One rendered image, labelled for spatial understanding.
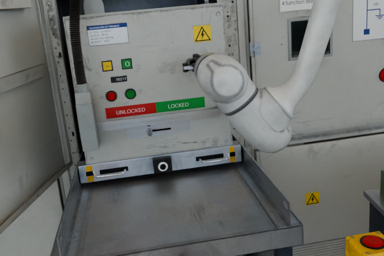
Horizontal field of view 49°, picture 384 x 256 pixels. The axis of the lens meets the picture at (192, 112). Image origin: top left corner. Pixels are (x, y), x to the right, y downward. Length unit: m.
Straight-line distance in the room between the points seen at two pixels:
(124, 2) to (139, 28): 1.04
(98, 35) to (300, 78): 0.63
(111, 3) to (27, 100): 1.03
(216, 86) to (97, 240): 0.50
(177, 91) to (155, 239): 0.49
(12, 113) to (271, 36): 0.95
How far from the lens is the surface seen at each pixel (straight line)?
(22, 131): 1.44
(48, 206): 1.75
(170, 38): 1.33
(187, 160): 1.41
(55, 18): 1.59
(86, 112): 1.25
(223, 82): 0.91
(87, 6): 1.36
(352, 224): 2.06
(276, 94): 1.01
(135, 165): 1.41
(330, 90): 1.78
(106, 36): 1.33
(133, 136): 1.38
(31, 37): 1.53
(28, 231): 1.82
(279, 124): 1.01
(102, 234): 1.16
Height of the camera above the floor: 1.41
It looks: 15 degrees down
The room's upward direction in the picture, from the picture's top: 5 degrees counter-clockwise
